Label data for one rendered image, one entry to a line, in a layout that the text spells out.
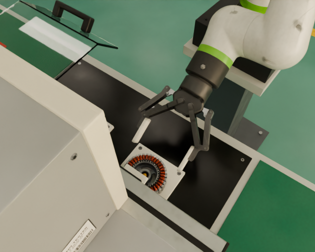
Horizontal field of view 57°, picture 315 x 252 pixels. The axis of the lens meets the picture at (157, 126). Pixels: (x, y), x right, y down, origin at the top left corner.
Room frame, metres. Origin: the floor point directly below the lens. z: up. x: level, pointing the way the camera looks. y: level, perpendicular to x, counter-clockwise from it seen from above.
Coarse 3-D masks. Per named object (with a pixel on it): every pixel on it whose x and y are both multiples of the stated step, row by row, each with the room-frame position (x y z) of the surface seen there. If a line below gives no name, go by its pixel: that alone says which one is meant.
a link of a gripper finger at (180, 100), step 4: (176, 100) 0.42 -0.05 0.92; (180, 100) 0.41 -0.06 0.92; (164, 104) 0.42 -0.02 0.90; (168, 104) 0.41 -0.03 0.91; (172, 104) 0.41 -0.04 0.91; (176, 104) 0.41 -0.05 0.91; (156, 108) 0.41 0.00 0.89; (160, 108) 0.41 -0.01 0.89; (164, 108) 0.41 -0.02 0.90; (168, 108) 0.41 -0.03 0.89; (172, 108) 0.42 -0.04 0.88; (144, 112) 0.41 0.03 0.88; (148, 112) 0.40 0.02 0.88; (152, 112) 0.40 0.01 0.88; (156, 112) 0.40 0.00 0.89; (160, 112) 0.41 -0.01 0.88; (144, 116) 0.40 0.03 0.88
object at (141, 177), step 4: (124, 168) 0.24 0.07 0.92; (128, 168) 0.25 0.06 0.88; (132, 168) 0.25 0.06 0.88; (128, 172) 0.23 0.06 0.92; (132, 172) 0.25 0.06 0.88; (136, 172) 0.25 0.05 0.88; (136, 176) 0.24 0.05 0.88; (140, 176) 0.24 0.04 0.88; (144, 176) 0.24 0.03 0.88; (140, 180) 0.21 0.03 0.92; (144, 180) 0.23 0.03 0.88
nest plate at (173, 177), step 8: (136, 152) 0.34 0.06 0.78; (144, 152) 0.34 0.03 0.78; (152, 152) 0.34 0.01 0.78; (168, 168) 0.30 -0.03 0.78; (176, 168) 0.30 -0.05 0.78; (152, 176) 0.27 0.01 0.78; (168, 176) 0.27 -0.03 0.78; (176, 176) 0.27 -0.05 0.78; (168, 184) 0.25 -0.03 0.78; (176, 184) 0.25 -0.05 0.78; (168, 192) 0.23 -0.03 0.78
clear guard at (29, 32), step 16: (0, 16) 0.54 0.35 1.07; (16, 16) 0.54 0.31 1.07; (32, 16) 0.54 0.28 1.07; (48, 16) 0.54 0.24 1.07; (0, 32) 0.49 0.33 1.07; (16, 32) 0.49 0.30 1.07; (32, 32) 0.49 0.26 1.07; (48, 32) 0.49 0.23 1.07; (64, 32) 0.49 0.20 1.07; (80, 32) 0.49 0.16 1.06; (16, 48) 0.44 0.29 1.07; (32, 48) 0.44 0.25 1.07; (48, 48) 0.44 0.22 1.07; (64, 48) 0.44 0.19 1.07; (80, 48) 0.44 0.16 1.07; (32, 64) 0.40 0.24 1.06; (48, 64) 0.40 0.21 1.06; (64, 64) 0.40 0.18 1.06
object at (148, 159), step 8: (128, 160) 0.31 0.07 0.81; (136, 160) 0.30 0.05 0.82; (144, 160) 0.30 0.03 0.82; (152, 160) 0.30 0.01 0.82; (160, 160) 0.30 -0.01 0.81; (136, 168) 0.29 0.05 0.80; (144, 168) 0.28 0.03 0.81; (152, 168) 0.29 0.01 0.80; (160, 168) 0.28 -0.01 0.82; (160, 176) 0.26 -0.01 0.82; (152, 184) 0.24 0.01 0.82; (160, 184) 0.24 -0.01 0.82; (160, 192) 0.23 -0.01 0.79
